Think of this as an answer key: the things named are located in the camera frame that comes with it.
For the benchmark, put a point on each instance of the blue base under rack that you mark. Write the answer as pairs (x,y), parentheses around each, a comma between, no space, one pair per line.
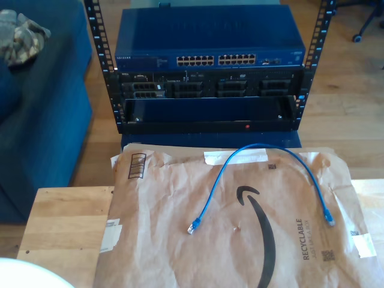
(210,139)

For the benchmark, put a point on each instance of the office chair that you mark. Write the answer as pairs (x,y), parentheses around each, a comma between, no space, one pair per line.
(367,21)

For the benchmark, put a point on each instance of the blue sofa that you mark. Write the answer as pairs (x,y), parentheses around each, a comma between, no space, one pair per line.
(45,120)

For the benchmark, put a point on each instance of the black equipment rack frame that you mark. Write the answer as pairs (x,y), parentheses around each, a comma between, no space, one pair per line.
(102,45)

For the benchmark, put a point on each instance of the camouflage cloth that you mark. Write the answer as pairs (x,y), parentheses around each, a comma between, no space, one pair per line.
(21,39)

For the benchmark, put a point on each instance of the brown paper mailer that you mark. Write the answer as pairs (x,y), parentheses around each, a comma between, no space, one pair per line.
(180,210)

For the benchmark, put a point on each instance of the black rack server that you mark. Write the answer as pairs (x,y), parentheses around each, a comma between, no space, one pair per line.
(234,87)

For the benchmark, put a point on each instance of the blue network switch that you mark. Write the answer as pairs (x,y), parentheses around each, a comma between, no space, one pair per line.
(210,30)

